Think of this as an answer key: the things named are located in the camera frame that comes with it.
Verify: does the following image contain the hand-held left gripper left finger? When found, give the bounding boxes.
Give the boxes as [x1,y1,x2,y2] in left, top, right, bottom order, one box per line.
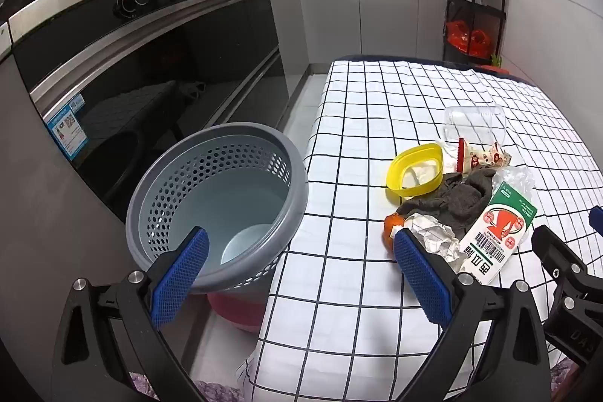
[51,227,210,402]

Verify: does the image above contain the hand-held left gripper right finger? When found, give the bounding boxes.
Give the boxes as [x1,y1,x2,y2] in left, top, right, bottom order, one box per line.
[393,229,550,402]

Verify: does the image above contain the white paper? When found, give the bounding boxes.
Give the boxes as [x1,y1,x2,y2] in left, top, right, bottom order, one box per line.
[404,214,461,264]

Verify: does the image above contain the green white carton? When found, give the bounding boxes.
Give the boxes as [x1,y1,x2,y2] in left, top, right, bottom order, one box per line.
[456,180,539,286]

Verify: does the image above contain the dark grey cloth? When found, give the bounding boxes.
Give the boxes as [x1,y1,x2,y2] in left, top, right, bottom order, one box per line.
[397,168,498,239]

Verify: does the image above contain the yellow plastic lid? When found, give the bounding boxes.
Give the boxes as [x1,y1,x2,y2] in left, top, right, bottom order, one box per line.
[386,143,446,198]

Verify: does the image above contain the red white snack packet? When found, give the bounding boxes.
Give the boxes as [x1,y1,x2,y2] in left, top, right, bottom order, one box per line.
[455,137,512,173]

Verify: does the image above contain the grey perforated waste basket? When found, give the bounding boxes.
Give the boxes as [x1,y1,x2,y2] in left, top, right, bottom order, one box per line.
[125,122,309,294]

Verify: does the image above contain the clear plastic cup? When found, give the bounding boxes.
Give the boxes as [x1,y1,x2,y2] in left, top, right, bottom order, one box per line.
[444,104,508,147]

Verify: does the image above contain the red plastic basin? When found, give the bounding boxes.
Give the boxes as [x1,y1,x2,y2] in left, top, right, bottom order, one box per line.
[206,289,270,333]

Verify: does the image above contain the white black-checked tablecloth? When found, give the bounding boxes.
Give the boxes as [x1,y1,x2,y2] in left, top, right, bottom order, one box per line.
[238,57,603,402]

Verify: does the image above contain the purple floral cloth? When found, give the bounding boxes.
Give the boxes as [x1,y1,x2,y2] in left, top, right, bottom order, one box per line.
[129,371,246,402]

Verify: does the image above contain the blue label sticker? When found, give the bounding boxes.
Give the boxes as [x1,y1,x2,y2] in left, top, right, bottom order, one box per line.
[44,93,90,161]

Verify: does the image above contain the red plastic bag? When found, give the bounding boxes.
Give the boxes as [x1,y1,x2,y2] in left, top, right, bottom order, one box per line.
[446,20,491,55]

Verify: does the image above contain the black storage rack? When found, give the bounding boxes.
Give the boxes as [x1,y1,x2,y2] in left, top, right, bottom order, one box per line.
[443,0,509,66]

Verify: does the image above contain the grey kitchen cabinet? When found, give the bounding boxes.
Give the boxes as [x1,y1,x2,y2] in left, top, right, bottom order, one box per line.
[264,0,454,69]

